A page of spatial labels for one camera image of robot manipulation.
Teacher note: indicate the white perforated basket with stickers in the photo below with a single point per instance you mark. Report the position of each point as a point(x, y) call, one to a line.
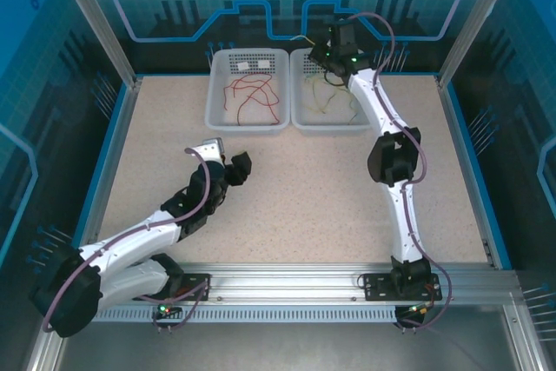
point(243, 127)

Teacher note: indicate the plain white perforated plastic basket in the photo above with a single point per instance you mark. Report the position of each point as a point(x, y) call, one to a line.
point(330, 127)

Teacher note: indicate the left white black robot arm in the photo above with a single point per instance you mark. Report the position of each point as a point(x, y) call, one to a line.
point(130, 236)

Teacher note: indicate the white sticker label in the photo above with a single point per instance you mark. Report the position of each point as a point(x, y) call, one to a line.
point(263, 64)
point(244, 66)

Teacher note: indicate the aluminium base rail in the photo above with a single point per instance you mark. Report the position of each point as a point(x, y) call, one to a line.
point(282, 280)

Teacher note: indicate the aluminium frame post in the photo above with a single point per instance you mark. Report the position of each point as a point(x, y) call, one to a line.
point(479, 19)
point(96, 19)

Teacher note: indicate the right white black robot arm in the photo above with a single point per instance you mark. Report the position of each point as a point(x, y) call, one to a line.
point(406, 223)

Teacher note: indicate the small LED circuit board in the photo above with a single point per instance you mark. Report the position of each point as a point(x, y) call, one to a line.
point(167, 310)
point(419, 309)

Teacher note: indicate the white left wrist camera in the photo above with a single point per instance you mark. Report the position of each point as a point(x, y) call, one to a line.
point(210, 149)

